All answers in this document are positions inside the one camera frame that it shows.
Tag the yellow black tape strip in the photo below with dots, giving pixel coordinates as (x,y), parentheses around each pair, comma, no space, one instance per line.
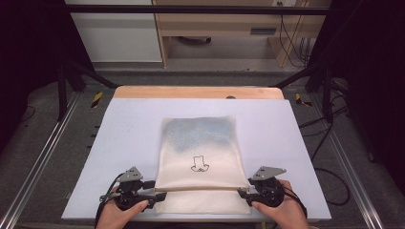
(97,99)
(301,100)

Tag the aluminium rail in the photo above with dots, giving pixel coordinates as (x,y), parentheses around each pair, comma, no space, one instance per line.
(350,171)
(41,152)

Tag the person's right hand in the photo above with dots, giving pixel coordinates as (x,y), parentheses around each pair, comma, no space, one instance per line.
(286,216)

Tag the white cabinet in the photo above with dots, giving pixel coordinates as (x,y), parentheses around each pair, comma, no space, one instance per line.
(117,35)

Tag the black metal frame stand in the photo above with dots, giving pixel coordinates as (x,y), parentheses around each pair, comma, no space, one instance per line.
(327,95)
(62,92)

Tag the cream mesh zipper bag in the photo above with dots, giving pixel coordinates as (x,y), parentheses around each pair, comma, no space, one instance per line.
(200,143)

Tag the dark curtain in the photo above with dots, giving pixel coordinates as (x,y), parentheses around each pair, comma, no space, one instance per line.
(28,47)
(375,79)

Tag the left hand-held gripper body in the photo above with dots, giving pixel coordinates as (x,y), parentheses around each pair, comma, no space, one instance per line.
(130,191)

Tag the person's left hand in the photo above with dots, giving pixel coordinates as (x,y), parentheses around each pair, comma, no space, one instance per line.
(114,219)

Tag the white foam mat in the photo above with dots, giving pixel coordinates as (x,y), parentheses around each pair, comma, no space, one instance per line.
(127,127)

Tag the wooden desk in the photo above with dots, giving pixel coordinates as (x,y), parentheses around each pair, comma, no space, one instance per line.
(223,22)

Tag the black horizontal frame bar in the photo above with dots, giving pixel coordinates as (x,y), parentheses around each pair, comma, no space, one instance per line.
(191,9)

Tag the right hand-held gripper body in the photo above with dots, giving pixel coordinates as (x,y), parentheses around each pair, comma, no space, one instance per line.
(269,191)

